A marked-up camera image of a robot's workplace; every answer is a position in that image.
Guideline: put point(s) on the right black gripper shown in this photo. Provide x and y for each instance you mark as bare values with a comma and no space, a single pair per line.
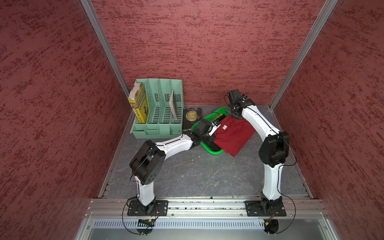
229,110

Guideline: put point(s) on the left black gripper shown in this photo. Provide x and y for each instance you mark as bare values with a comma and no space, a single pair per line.
210,138

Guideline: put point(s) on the green plastic basket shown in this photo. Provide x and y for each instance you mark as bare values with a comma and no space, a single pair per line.
215,116

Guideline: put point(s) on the dark red t-shirt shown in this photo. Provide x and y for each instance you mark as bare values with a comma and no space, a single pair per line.
233,134

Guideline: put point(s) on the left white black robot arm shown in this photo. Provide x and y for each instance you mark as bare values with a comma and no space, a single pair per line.
148,161

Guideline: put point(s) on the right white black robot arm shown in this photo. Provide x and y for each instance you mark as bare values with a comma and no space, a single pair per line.
273,151

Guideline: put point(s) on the black paperback book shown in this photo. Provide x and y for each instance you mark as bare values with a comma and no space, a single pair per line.
192,115

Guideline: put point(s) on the mint green desk organizer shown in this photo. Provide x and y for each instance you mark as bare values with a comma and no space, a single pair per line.
160,123

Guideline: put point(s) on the thin grey book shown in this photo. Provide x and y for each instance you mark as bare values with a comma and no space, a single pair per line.
172,104

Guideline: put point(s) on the right corner aluminium profile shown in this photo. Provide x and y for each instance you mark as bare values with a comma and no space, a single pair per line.
316,28

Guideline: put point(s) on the corner aluminium profile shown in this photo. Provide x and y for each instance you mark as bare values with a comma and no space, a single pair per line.
316,28
96,24

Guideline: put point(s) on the yellow book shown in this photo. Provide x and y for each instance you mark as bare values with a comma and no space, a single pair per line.
139,102

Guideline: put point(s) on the left corner aluminium profile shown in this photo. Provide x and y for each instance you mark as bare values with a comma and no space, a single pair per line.
96,24

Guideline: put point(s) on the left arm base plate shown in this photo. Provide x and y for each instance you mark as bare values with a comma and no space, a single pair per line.
157,208

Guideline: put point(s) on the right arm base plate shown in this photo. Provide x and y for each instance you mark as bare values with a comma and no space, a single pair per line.
255,210

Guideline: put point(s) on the aluminium front rail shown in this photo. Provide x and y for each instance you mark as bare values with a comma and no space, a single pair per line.
211,208

